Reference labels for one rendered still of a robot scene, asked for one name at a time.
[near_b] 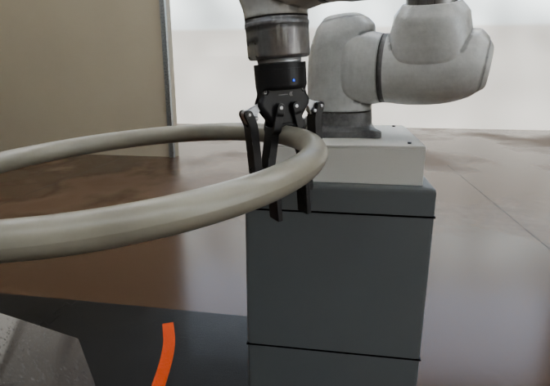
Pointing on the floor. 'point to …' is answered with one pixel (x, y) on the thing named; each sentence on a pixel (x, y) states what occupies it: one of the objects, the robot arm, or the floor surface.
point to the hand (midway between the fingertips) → (289, 195)
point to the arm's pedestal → (340, 286)
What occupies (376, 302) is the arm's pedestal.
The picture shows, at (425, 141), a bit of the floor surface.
